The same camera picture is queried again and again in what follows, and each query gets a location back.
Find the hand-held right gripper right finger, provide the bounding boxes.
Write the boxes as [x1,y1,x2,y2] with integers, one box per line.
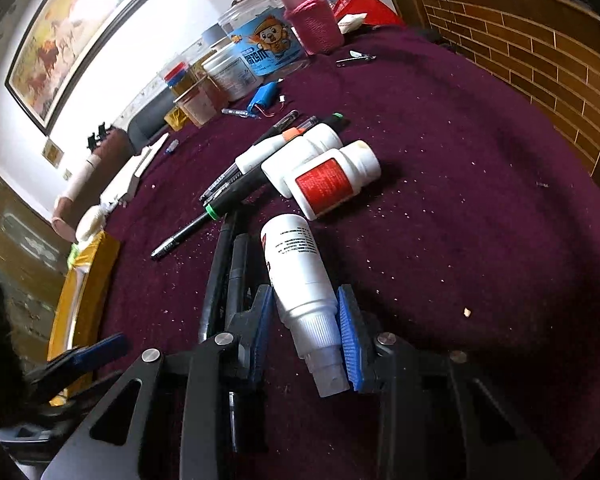
[336,284,566,480]

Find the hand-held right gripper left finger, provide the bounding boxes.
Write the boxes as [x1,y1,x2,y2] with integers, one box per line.
[40,284,276,480]

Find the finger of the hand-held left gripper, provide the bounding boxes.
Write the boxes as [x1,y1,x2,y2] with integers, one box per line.
[24,332,131,406]

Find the white tray with yellow edge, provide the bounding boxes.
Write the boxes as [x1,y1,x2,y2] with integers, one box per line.
[47,232,122,408]

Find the white spray bottle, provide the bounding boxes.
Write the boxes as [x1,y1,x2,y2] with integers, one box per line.
[260,213,358,398]

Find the white bottle with red label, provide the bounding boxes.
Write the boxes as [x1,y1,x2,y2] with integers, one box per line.
[283,141,382,221]

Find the white glue bottle orange cap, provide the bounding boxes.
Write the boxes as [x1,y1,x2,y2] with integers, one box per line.
[235,127,301,175]

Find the white green paper box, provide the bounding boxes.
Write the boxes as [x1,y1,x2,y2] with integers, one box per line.
[261,124,345,199]

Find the clear gel pen black grip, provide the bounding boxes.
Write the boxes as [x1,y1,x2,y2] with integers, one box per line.
[199,110,300,202]

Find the clear gel pen black cap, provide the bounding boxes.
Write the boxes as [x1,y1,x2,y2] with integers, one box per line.
[202,116,320,207]

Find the black marker green cap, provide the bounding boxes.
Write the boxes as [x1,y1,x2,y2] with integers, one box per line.
[307,112,352,133]

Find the white plastic bag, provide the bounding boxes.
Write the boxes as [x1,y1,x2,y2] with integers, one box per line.
[75,204,106,246]

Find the thin black pen green end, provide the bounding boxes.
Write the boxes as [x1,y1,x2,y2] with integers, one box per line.
[151,204,218,261]

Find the wooden door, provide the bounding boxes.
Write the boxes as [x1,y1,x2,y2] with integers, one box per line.
[0,157,81,361]

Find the white papers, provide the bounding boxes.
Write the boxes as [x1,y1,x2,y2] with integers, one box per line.
[100,132,171,208]

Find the brown armchair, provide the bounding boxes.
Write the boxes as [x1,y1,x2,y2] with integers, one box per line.
[50,127,131,241]

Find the maroon tablecloth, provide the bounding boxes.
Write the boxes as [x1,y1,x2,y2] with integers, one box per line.
[95,25,600,480]

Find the black leather sofa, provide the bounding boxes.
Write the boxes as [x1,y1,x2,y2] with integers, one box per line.
[127,95,181,148]

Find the amber plastic jar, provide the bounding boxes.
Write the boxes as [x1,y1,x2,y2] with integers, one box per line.
[172,85,221,128]

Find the blue battery pack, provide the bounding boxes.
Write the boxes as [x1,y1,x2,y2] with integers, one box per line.
[250,81,287,111]

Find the white plastic jar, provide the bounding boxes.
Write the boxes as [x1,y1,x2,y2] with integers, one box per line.
[201,47,259,102]

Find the small jar red blue lid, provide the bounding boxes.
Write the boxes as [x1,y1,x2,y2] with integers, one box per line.
[162,61,197,96]

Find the metal nail clipper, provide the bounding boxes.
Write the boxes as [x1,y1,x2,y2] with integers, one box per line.
[336,52,377,67]

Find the large clear jar red lid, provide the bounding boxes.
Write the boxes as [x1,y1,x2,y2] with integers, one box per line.
[201,0,312,81]

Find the grey lid jar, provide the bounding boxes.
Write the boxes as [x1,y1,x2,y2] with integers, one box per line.
[200,24,229,51]

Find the framed painting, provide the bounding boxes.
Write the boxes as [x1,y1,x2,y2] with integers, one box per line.
[4,0,181,136]

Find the pink flask with knitted sleeve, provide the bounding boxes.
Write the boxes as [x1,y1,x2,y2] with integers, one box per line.
[274,0,346,56]

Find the white tissue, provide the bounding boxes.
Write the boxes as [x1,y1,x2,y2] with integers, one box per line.
[336,11,368,35]

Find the red box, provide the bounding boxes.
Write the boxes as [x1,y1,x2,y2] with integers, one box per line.
[330,0,406,33]

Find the wooden sideboard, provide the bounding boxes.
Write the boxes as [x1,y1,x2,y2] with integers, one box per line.
[375,0,600,176]

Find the yellow wall plaque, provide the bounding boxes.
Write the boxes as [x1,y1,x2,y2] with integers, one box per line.
[42,140,64,167]

